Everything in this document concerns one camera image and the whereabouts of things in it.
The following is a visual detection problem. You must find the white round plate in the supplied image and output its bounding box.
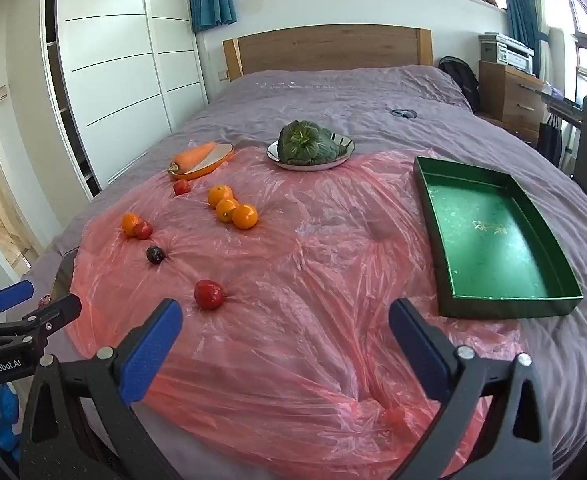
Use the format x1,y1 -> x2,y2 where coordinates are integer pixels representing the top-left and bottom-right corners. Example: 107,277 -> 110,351
266,132 -> 357,172

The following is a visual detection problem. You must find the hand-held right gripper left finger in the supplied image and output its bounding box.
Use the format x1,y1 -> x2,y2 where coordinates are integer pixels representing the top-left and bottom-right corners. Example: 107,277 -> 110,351
19,298 -> 184,480

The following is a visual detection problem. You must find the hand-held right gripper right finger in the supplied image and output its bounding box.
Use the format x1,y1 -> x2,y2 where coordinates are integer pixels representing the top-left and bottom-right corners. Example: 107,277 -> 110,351
388,298 -> 557,480

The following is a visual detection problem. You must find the green bok choy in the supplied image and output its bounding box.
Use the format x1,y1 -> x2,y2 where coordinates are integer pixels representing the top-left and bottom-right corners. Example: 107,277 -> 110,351
277,120 -> 347,166

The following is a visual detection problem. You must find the black backpack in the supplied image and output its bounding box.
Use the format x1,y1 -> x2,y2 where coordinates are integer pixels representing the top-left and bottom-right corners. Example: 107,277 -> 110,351
438,56 -> 481,113

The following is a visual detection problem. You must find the purple bedspread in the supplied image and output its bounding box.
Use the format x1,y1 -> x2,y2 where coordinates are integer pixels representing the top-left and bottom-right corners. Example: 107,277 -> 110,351
23,64 -> 587,480

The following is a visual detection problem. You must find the red apple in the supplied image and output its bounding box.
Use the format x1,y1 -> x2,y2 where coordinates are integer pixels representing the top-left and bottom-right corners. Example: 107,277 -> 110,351
194,280 -> 225,311

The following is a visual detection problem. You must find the red plastic sheet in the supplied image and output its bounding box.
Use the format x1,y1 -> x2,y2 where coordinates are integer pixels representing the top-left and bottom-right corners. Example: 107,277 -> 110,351
66,147 -> 524,480

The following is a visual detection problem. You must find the white wardrobe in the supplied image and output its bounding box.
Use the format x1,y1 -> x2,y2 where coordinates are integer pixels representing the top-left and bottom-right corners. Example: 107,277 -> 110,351
38,0 -> 209,198

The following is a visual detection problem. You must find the orange carrot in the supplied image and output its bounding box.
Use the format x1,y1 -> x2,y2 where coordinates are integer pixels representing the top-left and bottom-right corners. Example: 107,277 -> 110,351
168,142 -> 217,175

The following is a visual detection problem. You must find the glass desk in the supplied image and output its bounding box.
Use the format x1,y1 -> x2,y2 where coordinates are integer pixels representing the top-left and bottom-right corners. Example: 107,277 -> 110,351
536,82 -> 587,122

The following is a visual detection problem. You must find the dark hanging bag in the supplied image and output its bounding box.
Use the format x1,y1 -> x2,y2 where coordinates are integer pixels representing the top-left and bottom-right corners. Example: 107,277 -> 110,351
538,112 -> 564,166

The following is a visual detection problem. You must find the wooden headboard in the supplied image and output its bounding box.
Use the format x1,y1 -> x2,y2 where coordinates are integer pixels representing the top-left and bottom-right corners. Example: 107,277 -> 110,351
222,24 -> 433,82

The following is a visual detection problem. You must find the person's left hand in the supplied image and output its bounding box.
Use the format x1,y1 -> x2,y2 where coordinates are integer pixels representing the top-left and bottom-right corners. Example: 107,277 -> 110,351
0,385 -> 22,462

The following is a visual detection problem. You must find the orange rimmed oval plate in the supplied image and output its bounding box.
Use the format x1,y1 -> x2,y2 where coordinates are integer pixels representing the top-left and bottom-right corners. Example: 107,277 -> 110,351
170,143 -> 235,180

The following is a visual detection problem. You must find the white printer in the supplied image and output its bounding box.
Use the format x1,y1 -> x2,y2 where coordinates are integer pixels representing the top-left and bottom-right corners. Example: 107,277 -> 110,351
478,32 -> 535,73

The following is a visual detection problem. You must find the green cardboard box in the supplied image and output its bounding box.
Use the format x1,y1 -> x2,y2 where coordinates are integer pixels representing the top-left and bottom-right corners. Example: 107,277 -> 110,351
413,156 -> 584,319

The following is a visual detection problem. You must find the wooden nightstand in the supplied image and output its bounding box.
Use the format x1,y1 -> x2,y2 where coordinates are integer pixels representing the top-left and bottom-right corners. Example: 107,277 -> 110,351
477,60 -> 549,143

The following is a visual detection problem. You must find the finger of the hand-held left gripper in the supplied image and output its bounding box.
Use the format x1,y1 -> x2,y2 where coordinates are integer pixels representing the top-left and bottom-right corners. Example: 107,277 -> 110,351
23,294 -> 82,349
0,280 -> 35,325

